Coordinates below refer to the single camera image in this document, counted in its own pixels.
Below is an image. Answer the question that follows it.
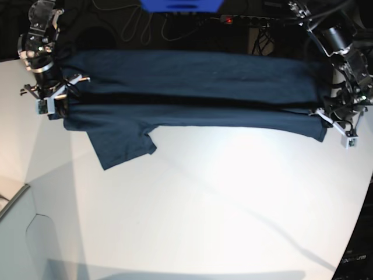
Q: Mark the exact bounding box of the dark blue t-shirt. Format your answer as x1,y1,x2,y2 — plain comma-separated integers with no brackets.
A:
61,50,330,169

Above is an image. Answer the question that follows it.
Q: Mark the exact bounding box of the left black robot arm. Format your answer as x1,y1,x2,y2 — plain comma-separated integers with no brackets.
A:
287,1,372,149

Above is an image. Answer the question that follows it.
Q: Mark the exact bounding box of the blue plastic box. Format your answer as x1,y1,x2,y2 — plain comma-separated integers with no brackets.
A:
140,0,224,13

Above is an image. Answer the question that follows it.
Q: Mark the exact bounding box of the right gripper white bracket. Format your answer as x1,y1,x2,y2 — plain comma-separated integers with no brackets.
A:
20,74,90,115

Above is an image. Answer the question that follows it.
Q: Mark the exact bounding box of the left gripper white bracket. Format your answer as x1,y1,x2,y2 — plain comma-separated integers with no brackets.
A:
308,108,366,149

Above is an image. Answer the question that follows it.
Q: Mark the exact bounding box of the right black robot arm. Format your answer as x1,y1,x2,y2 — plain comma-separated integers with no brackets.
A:
17,1,90,118

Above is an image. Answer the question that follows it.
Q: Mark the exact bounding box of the black power strip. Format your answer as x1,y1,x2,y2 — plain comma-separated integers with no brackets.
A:
219,15,278,28

